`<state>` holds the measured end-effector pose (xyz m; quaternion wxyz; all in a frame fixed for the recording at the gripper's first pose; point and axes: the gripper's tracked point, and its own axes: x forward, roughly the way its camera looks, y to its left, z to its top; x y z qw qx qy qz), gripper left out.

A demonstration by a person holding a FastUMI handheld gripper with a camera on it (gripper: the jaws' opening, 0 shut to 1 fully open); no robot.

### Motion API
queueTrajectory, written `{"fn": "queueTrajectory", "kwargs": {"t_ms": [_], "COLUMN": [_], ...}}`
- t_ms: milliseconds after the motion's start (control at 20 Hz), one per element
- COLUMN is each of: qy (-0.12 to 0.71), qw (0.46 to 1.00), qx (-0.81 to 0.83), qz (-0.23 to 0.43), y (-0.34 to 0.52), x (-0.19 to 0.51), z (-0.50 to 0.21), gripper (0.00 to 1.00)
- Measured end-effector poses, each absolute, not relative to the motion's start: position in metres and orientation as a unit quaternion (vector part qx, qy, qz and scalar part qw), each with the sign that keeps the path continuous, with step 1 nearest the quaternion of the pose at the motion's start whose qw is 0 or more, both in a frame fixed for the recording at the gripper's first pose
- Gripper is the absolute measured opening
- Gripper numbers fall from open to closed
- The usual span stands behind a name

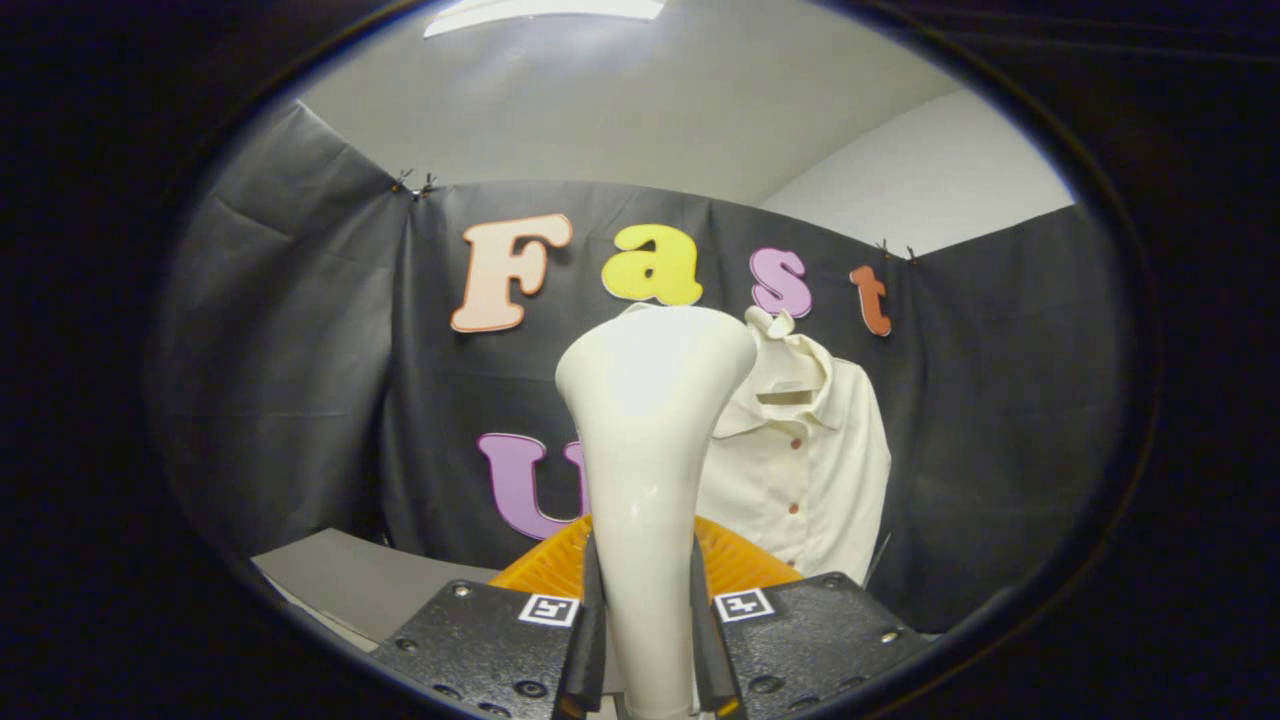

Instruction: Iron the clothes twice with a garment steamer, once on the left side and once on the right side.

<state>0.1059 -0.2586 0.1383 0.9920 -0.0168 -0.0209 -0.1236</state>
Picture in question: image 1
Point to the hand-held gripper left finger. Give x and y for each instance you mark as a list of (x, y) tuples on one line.
[(500, 645)]

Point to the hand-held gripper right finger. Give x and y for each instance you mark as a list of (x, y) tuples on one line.
[(810, 640)]

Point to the cream button-up shirt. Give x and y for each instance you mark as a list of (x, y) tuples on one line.
[(810, 470)]

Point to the white garment steamer head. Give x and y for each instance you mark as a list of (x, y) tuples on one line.
[(645, 450)]

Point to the white clothes hanger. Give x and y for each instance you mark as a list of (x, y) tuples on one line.
[(772, 322)]

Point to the thin grey stand rod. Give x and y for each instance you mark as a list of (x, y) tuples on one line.
[(878, 555)]

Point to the white cabinet with grey top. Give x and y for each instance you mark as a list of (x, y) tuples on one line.
[(370, 580)]

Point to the black backdrop cloth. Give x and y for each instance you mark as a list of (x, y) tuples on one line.
[(300, 400)]

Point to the pair of metal clips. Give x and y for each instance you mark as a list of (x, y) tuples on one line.
[(896, 251), (414, 185)]

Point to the ceiling light panel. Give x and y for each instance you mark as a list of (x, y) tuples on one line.
[(540, 12)]

